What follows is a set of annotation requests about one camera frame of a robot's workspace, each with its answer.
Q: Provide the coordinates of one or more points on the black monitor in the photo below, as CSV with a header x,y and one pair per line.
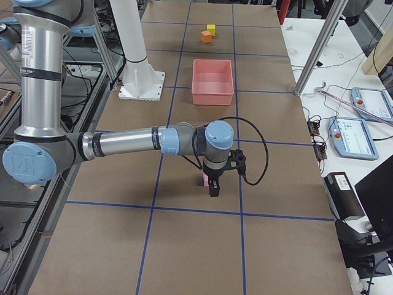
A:
x,y
375,194

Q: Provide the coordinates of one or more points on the far teach pendant tablet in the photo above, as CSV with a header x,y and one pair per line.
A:
x,y
371,103

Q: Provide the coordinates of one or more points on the white pedestal column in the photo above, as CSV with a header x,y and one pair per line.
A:
x,y
140,81

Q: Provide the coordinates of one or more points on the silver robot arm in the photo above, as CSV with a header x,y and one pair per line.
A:
x,y
41,149

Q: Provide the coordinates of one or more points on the near teach pendant tablet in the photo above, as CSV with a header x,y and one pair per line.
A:
x,y
351,138

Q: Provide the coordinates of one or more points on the pink plastic bin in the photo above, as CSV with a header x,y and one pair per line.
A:
x,y
212,82

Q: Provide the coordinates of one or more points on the black box with label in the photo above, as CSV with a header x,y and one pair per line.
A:
x,y
342,198

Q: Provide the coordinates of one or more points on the yellow foam block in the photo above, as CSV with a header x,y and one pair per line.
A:
x,y
212,29

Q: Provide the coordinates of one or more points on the pink foam block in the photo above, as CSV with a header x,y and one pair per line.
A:
x,y
205,180

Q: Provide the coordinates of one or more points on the teach pendant tablet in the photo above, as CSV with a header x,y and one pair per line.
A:
x,y
351,138
371,103

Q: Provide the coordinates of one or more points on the orange foam block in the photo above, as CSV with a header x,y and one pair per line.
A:
x,y
206,37

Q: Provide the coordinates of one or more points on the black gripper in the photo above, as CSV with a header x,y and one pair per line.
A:
x,y
214,174

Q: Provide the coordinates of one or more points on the black monitor stand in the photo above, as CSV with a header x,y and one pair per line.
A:
x,y
364,252

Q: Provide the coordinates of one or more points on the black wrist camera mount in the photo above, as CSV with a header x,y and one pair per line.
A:
x,y
237,161

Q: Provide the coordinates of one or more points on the aluminium frame post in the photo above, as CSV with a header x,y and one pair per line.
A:
x,y
325,33

